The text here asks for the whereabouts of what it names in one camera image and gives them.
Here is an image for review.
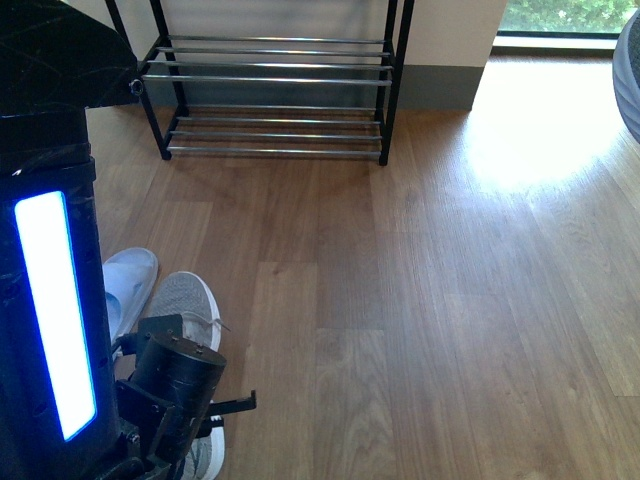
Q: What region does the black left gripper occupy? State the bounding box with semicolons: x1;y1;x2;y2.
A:
113;314;257;479

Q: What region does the grey knit sneaker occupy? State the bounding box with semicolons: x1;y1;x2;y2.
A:
148;271;225;479

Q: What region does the black metal shoe rack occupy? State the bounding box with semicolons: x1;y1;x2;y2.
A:
103;0;416;167

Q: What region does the light blue slipper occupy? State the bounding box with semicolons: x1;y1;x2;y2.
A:
102;247;159;345

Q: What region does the grey round seat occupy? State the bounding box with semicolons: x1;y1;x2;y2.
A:
612;10;639;141

